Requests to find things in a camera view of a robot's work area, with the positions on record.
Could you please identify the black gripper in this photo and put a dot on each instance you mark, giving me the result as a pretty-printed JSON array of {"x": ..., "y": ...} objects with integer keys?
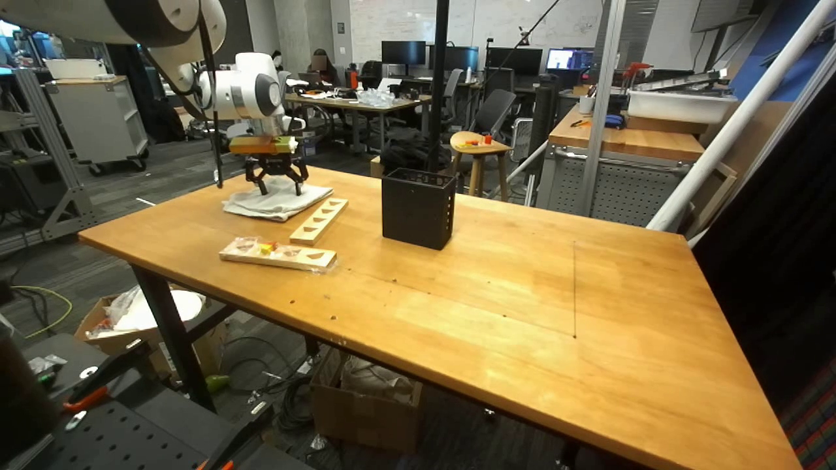
[{"x": 274, "y": 164}]

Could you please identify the white towel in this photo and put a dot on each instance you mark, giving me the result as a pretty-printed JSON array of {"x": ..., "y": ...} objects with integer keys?
[{"x": 278, "y": 206}]

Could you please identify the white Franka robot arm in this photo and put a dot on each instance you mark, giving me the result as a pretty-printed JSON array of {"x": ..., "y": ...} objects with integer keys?
[{"x": 244, "y": 91}]

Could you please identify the black perforated box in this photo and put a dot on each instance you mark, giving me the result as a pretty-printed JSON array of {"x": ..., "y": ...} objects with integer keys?
[{"x": 419, "y": 212}]

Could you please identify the cardboard box with white bag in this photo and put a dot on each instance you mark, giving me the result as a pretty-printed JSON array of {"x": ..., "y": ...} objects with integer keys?
[{"x": 112, "y": 335}]

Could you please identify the plain cardboard box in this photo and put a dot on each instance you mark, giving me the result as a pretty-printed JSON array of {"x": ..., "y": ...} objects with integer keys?
[{"x": 365, "y": 408}]

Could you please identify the wooden board with triangular slots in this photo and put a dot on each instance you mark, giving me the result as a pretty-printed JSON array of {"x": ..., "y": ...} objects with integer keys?
[{"x": 316, "y": 219}]

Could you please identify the yellow red puzzle piece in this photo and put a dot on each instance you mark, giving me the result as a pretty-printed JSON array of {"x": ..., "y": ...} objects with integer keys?
[{"x": 268, "y": 248}]

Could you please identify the cluttered office desk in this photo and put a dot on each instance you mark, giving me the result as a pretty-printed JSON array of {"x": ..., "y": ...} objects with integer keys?
[{"x": 356, "y": 108}]

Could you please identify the seated person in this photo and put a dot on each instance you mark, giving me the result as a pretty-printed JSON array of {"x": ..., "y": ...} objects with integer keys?
[{"x": 318, "y": 69}]

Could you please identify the white equipment cart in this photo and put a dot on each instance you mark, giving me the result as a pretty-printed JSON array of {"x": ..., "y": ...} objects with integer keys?
[{"x": 95, "y": 118}]

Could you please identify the red yellow toys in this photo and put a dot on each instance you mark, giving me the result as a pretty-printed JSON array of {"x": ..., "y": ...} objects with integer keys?
[{"x": 475, "y": 139}]

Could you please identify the round wooden stool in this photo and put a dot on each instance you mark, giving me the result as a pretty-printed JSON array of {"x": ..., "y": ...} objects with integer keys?
[{"x": 479, "y": 145}]

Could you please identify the dark office chair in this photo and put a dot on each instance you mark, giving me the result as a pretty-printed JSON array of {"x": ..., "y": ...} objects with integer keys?
[{"x": 492, "y": 113}]

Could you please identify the black perforated platform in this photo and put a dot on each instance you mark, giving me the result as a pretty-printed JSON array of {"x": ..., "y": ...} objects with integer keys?
[{"x": 130, "y": 434}]

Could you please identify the small lit monitor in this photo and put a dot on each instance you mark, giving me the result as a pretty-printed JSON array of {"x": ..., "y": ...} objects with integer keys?
[{"x": 571, "y": 61}]

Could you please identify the wooden top workbench with drawers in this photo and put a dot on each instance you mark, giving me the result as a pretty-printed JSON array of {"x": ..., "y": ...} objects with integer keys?
[{"x": 623, "y": 164}]

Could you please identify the white plastic bin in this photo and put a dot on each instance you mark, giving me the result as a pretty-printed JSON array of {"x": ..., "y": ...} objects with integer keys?
[{"x": 680, "y": 105}]

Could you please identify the white diagonal pole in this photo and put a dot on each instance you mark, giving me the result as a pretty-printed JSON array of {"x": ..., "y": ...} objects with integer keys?
[{"x": 740, "y": 118}]

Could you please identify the black curtain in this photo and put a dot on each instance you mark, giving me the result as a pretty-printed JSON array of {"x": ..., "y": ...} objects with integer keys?
[{"x": 773, "y": 261}]

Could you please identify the grey metal frame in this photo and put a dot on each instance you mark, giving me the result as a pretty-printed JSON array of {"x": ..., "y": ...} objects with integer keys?
[{"x": 42, "y": 172}]

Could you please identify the silver metal post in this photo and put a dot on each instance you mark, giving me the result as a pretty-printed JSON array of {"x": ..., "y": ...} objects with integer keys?
[{"x": 603, "y": 105}]

